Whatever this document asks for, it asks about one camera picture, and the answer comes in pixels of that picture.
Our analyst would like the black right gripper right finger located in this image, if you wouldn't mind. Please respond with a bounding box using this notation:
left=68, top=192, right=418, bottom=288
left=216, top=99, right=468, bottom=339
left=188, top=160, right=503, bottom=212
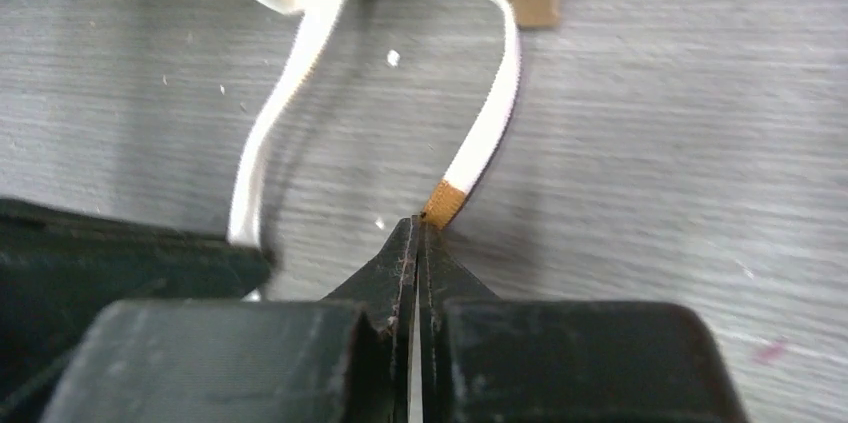
left=418, top=223, right=499, bottom=423

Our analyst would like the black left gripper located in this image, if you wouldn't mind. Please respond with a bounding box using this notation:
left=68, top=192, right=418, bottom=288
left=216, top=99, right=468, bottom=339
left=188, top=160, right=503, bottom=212
left=1, top=198, right=271, bottom=422

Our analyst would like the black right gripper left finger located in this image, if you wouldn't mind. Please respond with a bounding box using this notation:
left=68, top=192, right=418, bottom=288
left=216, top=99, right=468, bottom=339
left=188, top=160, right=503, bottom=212
left=326, top=216, right=421, bottom=422

